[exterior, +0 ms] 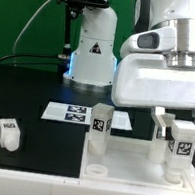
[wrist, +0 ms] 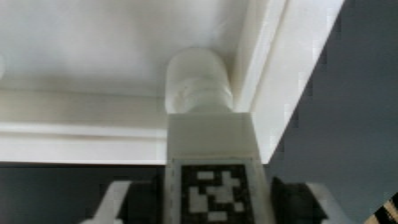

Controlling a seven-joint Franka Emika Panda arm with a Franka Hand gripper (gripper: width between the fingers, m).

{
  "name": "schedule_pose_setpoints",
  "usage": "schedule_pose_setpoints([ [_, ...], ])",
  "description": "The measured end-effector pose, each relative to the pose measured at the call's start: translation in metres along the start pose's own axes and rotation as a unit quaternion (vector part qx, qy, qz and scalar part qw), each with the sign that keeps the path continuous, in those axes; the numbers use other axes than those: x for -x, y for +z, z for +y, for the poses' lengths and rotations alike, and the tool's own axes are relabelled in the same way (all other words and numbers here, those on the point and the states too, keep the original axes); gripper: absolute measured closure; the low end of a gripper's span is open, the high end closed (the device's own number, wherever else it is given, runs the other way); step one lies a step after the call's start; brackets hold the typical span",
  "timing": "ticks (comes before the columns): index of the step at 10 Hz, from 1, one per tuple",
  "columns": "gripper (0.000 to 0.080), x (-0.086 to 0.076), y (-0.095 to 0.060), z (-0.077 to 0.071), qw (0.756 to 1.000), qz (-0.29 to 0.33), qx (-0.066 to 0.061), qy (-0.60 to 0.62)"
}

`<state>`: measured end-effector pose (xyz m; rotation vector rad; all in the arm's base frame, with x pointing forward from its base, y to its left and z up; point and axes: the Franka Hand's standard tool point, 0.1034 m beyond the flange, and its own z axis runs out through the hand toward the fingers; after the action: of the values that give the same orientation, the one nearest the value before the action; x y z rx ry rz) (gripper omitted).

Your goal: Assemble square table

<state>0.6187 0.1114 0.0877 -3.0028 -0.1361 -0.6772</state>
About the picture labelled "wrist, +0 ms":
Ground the white square tabletop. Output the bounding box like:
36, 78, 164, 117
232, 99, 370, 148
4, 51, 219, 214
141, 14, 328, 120
0, 0, 345, 164

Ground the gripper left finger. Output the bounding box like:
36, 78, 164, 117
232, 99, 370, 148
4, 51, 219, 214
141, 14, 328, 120
79, 181, 161, 224

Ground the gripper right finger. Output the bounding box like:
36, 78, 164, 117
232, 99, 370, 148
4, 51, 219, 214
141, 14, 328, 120
271, 178, 356, 224

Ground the white table leg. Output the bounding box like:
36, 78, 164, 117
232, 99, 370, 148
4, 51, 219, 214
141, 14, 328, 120
164, 48, 276, 224

